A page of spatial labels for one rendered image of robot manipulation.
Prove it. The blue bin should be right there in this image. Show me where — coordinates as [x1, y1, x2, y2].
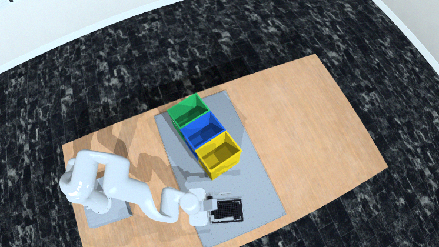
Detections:
[180, 111, 226, 150]

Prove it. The green bin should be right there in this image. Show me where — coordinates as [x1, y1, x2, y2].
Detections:
[167, 93, 210, 141]

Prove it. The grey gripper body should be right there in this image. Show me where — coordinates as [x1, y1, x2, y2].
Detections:
[188, 188, 208, 226]

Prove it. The yellow recycle bin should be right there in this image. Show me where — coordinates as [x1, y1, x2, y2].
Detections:
[195, 131, 242, 180]

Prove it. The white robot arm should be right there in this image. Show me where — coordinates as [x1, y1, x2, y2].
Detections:
[59, 149, 217, 223]

